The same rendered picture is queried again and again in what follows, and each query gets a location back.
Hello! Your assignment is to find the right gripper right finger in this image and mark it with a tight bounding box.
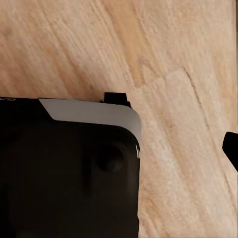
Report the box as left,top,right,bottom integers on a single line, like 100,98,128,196
222,131,238,172

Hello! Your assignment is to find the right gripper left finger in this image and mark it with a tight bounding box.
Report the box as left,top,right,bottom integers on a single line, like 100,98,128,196
0,132,26,191

